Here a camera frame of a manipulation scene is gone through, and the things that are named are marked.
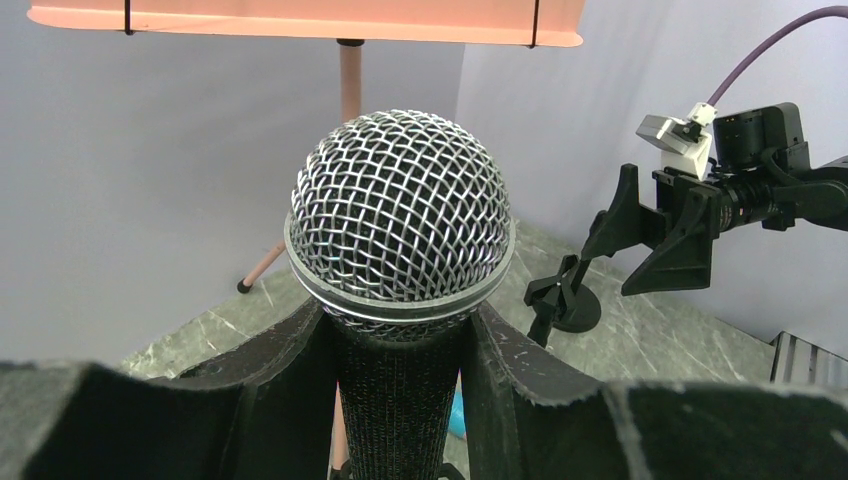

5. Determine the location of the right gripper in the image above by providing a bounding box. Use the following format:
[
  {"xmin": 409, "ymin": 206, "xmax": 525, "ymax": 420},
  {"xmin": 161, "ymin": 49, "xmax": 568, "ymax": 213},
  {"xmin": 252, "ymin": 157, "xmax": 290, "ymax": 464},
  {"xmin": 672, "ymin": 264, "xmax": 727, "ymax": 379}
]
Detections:
[{"xmin": 581, "ymin": 164, "xmax": 795, "ymax": 296}]

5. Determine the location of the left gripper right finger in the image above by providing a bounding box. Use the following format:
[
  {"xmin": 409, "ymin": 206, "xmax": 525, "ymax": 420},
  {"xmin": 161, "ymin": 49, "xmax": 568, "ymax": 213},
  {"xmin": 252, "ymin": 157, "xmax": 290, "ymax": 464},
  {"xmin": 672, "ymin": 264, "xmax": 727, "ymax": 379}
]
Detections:
[{"xmin": 461, "ymin": 305, "xmax": 847, "ymax": 479}]

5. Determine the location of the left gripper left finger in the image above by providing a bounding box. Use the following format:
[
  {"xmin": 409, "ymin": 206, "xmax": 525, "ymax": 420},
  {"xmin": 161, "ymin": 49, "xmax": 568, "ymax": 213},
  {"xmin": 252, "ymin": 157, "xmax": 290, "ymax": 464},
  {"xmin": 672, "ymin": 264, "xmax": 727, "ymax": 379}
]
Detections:
[{"xmin": 1, "ymin": 300, "xmax": 336, "ymax": 479}]

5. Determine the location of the black round base clip stand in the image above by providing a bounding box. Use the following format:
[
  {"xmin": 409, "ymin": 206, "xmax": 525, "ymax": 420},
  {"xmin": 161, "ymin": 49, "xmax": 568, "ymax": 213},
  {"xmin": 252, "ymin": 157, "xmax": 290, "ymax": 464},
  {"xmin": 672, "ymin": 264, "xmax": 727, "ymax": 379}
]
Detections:
[{"xmin": 524, "ymin": 254, "xmax": 602, "ymax": 347}]

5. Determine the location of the black microphone silver mesh head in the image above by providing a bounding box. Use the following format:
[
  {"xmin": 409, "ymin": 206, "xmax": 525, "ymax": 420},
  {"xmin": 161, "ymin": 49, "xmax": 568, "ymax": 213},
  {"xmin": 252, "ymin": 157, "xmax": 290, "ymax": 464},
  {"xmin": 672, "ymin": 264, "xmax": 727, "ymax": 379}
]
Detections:
[{"xmin": 284, "ymin": 109, "xmax": 516, "ymax": 479}]

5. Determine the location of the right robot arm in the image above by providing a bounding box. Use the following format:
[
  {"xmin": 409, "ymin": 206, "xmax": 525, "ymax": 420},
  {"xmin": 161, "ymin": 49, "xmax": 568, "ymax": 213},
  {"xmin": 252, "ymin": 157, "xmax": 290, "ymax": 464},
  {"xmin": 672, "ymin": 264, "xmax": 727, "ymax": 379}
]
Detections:
[{"xmin": 580, "ymin": 102, "xmax": 847, "ymax": 296}]

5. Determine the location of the pink music stand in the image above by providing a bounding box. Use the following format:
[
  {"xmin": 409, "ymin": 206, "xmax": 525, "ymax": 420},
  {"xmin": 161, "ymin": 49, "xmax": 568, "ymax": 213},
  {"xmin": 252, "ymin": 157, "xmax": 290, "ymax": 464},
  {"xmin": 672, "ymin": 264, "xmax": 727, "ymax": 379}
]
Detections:
[{"xmin": 28, "ymin": 1, "xmax": 583, "ymax": 448}]

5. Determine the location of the blue microphone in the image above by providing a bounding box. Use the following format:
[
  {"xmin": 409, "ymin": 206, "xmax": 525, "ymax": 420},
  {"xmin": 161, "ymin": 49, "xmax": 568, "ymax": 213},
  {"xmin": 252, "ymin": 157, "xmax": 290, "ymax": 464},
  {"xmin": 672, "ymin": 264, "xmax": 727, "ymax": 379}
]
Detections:
[{"xmin": 448, "ymin": 389, "xmax": 467, "ymax": 440}]

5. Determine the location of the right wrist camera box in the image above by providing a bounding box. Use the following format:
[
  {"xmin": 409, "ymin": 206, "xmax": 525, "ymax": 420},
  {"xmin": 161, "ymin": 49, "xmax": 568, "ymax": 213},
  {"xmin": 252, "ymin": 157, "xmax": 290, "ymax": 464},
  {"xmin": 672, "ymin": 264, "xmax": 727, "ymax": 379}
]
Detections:
[{"xmin": 636, "ymin": 102, "xmax": 717, "ymax": 180}]

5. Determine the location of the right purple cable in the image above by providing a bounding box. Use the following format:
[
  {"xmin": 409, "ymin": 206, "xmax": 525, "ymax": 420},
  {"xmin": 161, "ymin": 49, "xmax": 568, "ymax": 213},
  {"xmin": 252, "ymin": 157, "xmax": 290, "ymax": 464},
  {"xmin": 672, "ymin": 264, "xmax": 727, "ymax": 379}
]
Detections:
[{"xmin": 706, "ymin": 5, "xmax": 848, "ymax": 109}]

